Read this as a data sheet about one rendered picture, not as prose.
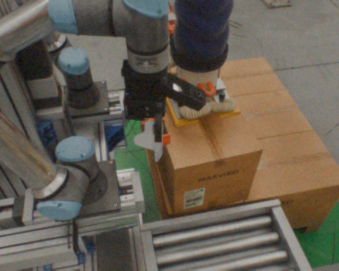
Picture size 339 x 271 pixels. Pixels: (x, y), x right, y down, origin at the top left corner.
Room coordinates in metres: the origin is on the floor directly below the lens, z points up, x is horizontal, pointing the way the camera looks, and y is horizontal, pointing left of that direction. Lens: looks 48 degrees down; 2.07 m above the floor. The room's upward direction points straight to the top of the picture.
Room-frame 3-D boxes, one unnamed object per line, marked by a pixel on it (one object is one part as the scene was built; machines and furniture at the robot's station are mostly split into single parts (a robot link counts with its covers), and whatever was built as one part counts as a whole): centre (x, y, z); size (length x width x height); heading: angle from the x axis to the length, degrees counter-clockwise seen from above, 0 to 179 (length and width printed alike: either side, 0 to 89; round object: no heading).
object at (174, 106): (1.15, -0.03, 1.08); 0.34 x 0.10 x 0.05; 15
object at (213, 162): (1.18, -0.14, 0.74); 0.60 x 0.40 x 0.40; 15
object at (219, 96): (1.20, -0.22, 1.08); 0.34 x 0.10 x 0.05; 15
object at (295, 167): (1.54, -0.37, 0.34); 1.20 x 1.00 x 0.40; 12
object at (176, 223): (0.82, -0.21, 0.58); 0.70 x 0.03 x 0.06; 102
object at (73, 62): (1.18, 0.40, 1.20); 0.13 x 0.12 x 0.14; 37
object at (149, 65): (0.52, 0.04, 1.71); 0.08 x 0.08 x 0.05
